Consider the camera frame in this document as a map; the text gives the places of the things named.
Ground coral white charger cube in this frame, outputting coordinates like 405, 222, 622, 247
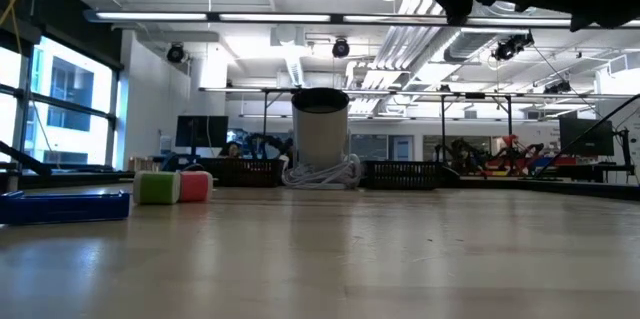
177, 170, 215, 204

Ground green white charger cube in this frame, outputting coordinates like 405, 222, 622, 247
132, 170, 181, 206

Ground blue rectangular device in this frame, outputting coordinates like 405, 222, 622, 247
0, 189, 131, 226

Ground red background robot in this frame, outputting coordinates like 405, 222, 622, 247
492, 133, 544, 178

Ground long ceiling light bar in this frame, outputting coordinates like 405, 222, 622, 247
83, 8, 640, 29

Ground black mesh basket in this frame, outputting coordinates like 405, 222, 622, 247
199, 157, 285, 189
362, 159, 446, 190

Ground white cylindrical cup black rim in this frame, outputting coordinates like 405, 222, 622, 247
291, 87, 350, 171

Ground black computer monitor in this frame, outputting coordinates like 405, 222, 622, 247
175, 115, 230, 158
559, 117, 616, 158

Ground large window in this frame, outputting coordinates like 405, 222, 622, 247
0, 33, 121, 170

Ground black ceiling camera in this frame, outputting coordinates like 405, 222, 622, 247
166, 42, 186, 64
331, 37, 351, 59
491, 32, 535, 63

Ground background metal frame rig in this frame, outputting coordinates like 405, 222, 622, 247
198, 86, 640, 170

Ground thin black cable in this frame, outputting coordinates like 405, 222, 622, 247
533, 92, 640, 179

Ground white coiled cable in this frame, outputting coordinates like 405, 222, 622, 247
281, 152, 362, 190

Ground black aluminium table frame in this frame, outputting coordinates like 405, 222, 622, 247
0, 139, 640, 203

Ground yellow cable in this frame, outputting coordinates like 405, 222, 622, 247
0, 0, 37, 55

